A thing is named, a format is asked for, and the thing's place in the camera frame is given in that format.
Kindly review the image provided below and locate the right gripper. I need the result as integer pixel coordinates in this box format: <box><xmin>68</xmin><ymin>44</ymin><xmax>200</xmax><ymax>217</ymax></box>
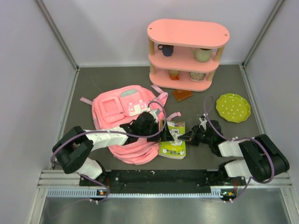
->
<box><xmin>178</xmin><ymin>124</ymin><xmax>213</xmax><ymax>146</ymax></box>

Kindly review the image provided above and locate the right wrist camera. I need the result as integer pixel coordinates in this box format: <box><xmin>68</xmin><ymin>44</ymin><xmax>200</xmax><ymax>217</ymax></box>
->
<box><xmin>199</xmin><ymin>114</ymin><xmax>207</xmax><ymax>128</ymax></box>

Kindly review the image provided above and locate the brown leather wallet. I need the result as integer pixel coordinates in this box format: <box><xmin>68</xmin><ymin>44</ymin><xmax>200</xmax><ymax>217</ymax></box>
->
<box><xmin>172</xmin><ymin>90</ymin><xmax>192</xmax><ymax>102</ymax></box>

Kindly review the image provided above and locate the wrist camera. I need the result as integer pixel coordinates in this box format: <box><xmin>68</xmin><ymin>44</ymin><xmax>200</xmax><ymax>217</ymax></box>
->
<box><xmin>146</xmin><ymin>107</ymin><xmax>161</xmax><ymax>120</ymax></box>
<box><xmin>199</xmin><ymin>114</ymin><xmax>207</xmax><ymax>128</ymax></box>

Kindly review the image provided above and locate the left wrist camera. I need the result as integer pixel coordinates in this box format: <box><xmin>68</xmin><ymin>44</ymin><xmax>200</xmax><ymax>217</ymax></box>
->
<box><xmin>146</xmin><ymin>107</ymin><xmax>161</xmax><ymax>120</ymax></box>

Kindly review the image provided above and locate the pink three-tier wooden shelf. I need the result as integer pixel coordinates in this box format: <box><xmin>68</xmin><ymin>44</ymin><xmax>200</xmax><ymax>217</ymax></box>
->
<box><xmin>147</xmin><ymin>19</ymin><xmax>230</xmax><ymax>91</ymax></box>

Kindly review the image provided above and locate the pink student backpack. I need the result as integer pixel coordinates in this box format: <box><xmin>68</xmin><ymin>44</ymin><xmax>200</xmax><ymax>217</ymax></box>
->
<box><xmin>80</xmin><ymin>85</ymin><xmax>168</xmax><ymax>165</ymax></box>

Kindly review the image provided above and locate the beige ceramic mug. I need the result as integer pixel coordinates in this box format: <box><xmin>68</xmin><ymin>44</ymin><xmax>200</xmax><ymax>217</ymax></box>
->
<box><xmin>190</xmin><ymin>48</ymin><xmax>213</xmax><ymax>63</ymax></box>

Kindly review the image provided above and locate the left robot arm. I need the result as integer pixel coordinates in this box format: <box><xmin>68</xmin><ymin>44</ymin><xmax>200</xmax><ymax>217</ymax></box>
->
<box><xmin>51</xmin><ymin>110</ymin><xmax>173</xmax><ymax>185</ymax></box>

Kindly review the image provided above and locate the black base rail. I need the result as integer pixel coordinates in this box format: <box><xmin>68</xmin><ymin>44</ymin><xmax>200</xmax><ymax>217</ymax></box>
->
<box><xmin>79</xmin><ymin>169</ymin><xmax>247</xmax><ymax>193</ymax></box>

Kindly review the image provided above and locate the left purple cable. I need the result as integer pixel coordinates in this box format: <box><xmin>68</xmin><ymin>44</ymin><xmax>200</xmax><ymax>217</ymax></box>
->
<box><xmin>50</xmin><ymin>101</ymin><xmax>167</xmax><ymax>203</ymax></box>

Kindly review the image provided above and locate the green polka dot plate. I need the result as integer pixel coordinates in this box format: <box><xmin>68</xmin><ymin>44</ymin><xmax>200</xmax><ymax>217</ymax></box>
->
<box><xmin>216</xmin><ymin>93</ymin><xmax>251</xmax><ymax>123</ymax></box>

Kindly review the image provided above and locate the green cartoon book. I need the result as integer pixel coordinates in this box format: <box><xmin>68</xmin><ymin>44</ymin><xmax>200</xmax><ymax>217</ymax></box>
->
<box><xmin>158</xmin><ymin>121</ymin><xmax>186</xmax><ymax>159</ymax></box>

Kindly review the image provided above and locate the orange cup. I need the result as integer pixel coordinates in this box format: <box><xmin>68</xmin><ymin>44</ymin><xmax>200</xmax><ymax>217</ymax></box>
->
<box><xmin>168</xmin><ymin>70</ymin><xmax>180</xmax><ymax>80</ymax></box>

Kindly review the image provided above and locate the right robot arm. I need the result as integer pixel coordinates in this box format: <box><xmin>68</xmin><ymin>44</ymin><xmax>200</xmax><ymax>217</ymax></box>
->
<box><xmin>178</xmin><ymin>120</ymin><xmax>290</xmax><ymax>185</ymax></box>

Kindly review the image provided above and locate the dark blue mug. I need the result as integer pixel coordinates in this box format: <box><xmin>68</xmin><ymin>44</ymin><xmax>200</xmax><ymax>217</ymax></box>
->
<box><xmin>157</xmin><ymin>44</ymin><xmax>174</xmax><ymax>57</ymax></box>

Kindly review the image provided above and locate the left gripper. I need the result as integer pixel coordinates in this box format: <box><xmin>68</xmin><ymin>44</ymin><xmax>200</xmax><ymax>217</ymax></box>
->
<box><xmin>139</xmin><ymin>120</ymin><xmax>173</xmax><ymax>142</ymax></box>

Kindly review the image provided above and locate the white cable duct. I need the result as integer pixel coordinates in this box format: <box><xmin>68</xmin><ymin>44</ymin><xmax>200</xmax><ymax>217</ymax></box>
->
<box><xmin>47</xmin><ymin>188</ymin><xmax>235</xmax><ymax>198</ymax></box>

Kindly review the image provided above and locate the patterned flower-shaped bowl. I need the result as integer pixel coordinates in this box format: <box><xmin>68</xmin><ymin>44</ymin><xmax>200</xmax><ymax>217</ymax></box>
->
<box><xmin>189</xmin><ymin>72</ymin><xmax>206</xmax><ymax>82</ymax></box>

